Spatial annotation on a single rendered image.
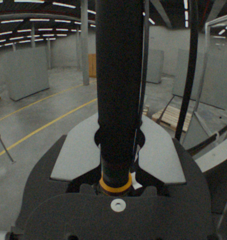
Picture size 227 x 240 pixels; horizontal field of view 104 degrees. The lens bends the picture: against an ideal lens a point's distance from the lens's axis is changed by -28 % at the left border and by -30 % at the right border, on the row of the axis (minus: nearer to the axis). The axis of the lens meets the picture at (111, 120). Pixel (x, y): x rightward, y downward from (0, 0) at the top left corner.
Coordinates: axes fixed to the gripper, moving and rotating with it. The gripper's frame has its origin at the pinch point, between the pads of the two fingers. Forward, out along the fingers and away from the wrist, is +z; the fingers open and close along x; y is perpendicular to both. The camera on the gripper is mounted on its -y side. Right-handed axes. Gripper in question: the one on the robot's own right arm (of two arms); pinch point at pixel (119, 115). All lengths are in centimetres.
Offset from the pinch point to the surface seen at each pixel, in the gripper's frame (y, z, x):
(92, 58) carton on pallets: 26, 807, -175
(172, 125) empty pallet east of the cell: 137, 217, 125
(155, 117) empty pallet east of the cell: 138, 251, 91
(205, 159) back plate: 26.6, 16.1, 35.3
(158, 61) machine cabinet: 22, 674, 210
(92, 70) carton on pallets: 109, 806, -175
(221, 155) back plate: 21.6, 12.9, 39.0
